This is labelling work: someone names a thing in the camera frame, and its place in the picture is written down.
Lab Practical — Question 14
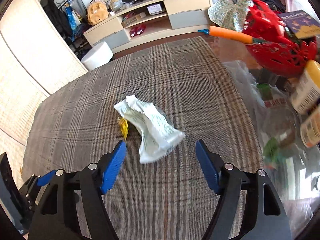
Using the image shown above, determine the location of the plaid woven blanket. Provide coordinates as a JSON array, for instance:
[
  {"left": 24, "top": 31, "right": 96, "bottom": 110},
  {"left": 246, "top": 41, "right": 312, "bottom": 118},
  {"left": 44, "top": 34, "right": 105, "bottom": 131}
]
[{"left": 21, "top": 36, "right": 265, "bottom": 240}]

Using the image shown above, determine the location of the green packet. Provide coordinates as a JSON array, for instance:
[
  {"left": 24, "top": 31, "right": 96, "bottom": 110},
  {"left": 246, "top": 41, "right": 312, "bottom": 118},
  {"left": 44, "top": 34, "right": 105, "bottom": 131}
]
[{"left": 262, "top": 137, "right": 285, "bottom": 170}]

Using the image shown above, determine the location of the clear plastic sheet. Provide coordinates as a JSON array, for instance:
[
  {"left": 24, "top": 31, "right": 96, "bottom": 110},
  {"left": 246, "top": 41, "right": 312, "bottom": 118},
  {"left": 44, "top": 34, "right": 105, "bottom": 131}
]
[{"left": 220, "top": 60, "right": 320, "bottom": 230}]

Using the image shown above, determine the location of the dark cloth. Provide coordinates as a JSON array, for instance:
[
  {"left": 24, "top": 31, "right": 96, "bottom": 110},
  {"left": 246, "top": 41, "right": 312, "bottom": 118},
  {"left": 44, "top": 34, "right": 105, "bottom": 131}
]
[{"left": 255, "top": 0, "right": 285, "bottom": 13}]

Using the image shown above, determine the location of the white round pouffe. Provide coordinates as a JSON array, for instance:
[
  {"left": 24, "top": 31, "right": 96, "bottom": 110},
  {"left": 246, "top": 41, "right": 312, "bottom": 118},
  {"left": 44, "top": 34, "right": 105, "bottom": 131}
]
[{"left": 80, "top": 41, "right": 113, "bottom": 70}]

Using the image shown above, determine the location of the floral cloth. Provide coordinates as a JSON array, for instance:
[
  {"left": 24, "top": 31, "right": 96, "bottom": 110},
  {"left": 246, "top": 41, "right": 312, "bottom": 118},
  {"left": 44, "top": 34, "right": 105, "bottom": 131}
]
[{"left": 208, "top": 0, "right": 254, "bottom": 29}]

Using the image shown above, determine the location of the white wrapper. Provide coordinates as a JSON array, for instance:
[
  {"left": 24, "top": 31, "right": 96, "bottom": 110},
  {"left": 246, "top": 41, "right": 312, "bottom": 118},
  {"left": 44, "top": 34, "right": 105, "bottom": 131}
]
[{"left": 114, "top": 95, "right": 186, "bottom": 164}]

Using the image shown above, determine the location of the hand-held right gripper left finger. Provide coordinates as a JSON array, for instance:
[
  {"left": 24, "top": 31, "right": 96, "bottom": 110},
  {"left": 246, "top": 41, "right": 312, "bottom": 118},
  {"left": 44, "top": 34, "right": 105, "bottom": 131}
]
[{"left": 27, "top": 140, "right": 127, "bottom": 240}]

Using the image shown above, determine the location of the brown box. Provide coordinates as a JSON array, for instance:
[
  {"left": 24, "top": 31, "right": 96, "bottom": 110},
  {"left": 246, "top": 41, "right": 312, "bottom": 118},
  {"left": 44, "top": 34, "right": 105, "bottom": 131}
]
[{"left": 121, "top": 12, "right": 147, "bottom": 28}]

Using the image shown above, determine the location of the beige and grey media cabinet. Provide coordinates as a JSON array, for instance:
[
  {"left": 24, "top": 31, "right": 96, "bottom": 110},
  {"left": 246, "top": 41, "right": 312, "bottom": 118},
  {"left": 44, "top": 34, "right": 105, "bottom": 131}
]
[{"left": 83, "top": 0, "right": 214, "bottom": 54}]

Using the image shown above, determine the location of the dark blue book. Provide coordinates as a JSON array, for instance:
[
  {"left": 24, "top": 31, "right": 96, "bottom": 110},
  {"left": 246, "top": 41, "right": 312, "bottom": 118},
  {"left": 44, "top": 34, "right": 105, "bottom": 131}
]
[{"left": 277, "top": 10, "right": 320, "bottom": 40}]

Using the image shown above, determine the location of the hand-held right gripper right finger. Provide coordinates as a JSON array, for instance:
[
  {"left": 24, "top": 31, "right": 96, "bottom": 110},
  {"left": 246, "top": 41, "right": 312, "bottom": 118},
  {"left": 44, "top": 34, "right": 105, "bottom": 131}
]
[{"left": 195, "top": 139, "right": 293, "bottom": 240}]

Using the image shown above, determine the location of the orange foam stick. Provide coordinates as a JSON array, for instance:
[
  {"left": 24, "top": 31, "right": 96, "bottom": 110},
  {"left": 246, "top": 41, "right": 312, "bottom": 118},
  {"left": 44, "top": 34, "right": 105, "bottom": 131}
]
[{"left": 197, "top": 26, "right": 253, "bottom": 44}]

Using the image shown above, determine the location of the small yellow wrapper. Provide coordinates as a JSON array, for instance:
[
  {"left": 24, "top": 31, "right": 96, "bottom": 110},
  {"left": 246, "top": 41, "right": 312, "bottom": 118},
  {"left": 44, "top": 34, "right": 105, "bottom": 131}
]
[{"left": 118, "top": 117, "right": 130, "bottom": 139}]

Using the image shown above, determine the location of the blue hanging garment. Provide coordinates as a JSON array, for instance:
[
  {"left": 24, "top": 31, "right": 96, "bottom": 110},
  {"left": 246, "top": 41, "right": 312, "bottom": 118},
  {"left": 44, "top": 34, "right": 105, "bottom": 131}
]
[{"left": 64, "top": 4, "right": 83, "bottom": 40}]

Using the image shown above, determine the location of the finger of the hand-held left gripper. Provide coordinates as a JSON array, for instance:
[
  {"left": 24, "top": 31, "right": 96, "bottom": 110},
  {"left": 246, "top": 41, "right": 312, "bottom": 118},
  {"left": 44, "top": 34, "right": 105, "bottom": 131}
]
[{"left": 19, "top": 169, "right": 57, "bottom": 211}]

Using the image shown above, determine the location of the cardboard box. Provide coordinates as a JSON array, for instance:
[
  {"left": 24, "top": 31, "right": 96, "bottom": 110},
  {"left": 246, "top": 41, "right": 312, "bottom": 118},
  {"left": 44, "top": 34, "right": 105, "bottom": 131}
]
[{"left": 146, "top": 2, "right": 167, "bottom": 15}]

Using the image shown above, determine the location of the yellow plush toy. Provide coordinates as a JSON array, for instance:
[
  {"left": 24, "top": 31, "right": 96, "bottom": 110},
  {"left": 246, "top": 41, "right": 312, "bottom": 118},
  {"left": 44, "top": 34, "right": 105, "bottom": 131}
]
[{"left": 86, "top": 0, "right": 110, "bottom": 26}]

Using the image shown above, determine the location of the black jacket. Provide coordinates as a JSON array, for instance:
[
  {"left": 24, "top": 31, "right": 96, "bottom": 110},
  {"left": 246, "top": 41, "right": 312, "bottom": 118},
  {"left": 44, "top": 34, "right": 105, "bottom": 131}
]
[{"left": 40, "top": 0, "right": 73, "bottom": 43}]

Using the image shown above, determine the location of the red plastic basket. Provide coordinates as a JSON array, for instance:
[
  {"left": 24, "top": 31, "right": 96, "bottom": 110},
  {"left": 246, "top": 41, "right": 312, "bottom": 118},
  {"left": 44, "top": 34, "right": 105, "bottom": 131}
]
[{"left": 241, "top": 0, "right": 318, "bottom": 78}]

